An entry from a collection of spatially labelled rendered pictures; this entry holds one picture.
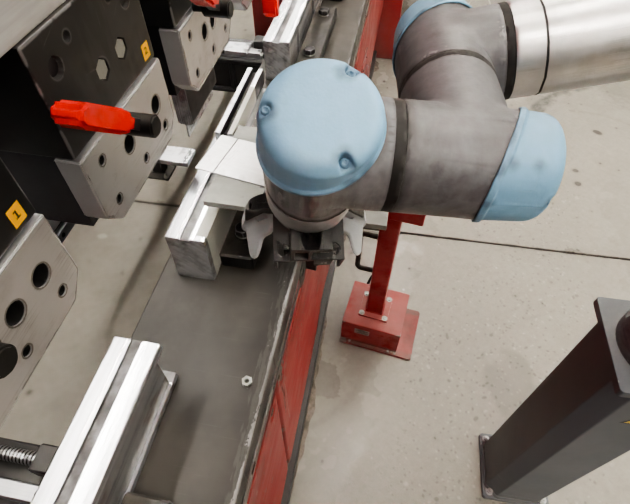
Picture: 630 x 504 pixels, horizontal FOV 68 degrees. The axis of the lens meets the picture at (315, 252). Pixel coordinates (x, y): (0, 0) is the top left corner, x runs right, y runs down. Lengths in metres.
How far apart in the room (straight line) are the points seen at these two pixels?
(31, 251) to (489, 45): 0.36
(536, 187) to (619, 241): 1.98
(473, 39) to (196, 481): 0.54
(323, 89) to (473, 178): 0.10
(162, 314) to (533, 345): 1.38
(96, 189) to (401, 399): 1.34
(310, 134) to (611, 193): 2.28
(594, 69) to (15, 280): 0.43
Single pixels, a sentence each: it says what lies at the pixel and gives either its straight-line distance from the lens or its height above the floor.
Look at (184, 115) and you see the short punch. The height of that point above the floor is 1.11.
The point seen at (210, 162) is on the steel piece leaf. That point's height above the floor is 1.00.
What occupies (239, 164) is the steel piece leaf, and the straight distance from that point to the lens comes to 0.74.
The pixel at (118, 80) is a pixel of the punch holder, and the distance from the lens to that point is 0.43.
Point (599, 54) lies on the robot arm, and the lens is 0.43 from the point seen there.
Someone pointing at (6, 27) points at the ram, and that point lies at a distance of 0.34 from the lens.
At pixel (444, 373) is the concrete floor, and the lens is 1.68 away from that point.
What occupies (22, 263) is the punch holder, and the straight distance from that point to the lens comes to 0.35.
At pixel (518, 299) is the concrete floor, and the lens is 1.92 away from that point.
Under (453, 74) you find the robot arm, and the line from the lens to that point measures 0.35.
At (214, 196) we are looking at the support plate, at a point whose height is 1.00.
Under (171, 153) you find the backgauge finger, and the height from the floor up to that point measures 1.00.
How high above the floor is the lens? 1.48
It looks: 52 degrees down
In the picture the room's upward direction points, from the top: straight up
